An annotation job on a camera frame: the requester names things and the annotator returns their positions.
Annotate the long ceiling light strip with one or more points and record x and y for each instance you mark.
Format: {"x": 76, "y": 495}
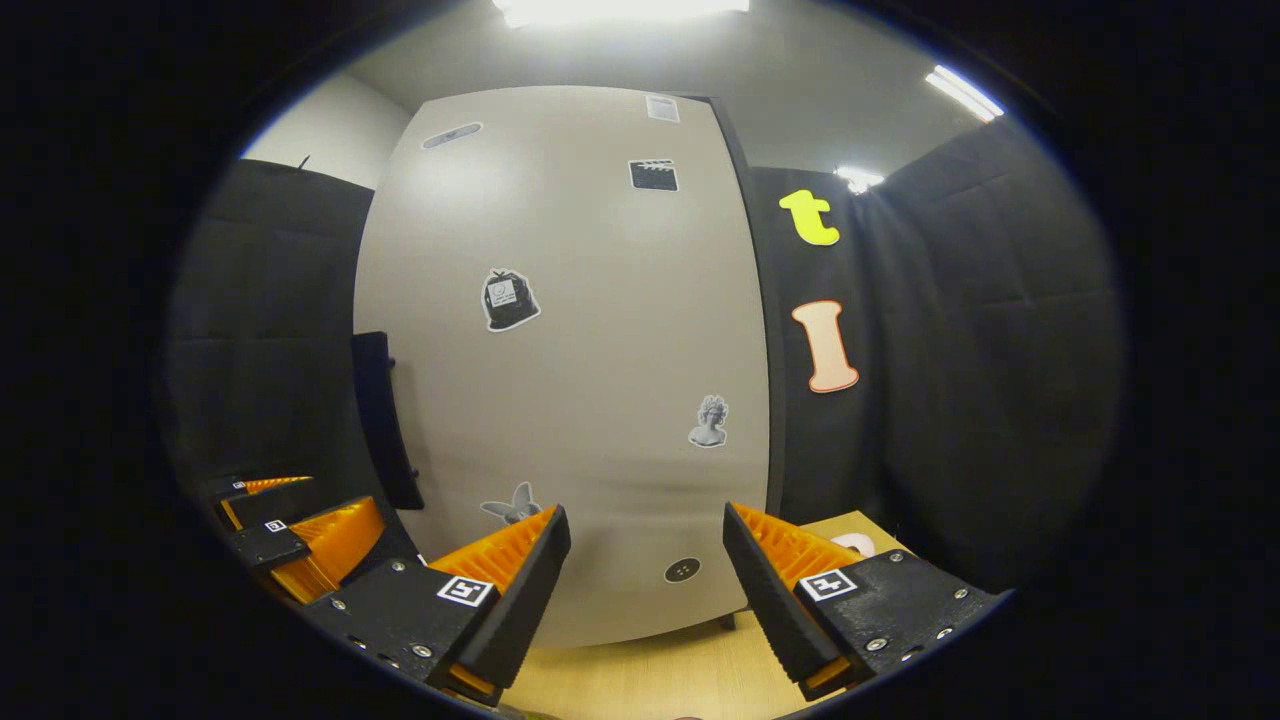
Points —
{"x": 965, "y": 93}

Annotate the large ceiling light panel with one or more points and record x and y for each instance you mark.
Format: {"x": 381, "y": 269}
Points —
{"x": 620, "y": 10}

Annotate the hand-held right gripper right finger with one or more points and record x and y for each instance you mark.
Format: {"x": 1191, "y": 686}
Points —
{"x": 765, "y": 600}

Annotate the grey cabinet door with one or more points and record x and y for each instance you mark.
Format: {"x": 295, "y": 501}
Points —
{"x": 600, "y": 380}

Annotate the small ceiling light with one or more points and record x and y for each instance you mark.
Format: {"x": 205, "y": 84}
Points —
{"x": 858, "y": 178}

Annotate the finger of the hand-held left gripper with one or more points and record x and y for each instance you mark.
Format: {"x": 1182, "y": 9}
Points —
{"x": 265, "y": 545}
{"x": 272, "y": 503}

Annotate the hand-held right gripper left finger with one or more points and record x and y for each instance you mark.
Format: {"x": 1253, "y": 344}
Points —
{"x": 530, "y": 600}

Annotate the black backdrop cloth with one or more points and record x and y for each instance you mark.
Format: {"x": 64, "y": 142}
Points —
{"x": 980, "y": 350}

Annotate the pink plush donut toy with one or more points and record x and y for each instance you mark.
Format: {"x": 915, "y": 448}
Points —
{"x": 853, "y": 545}

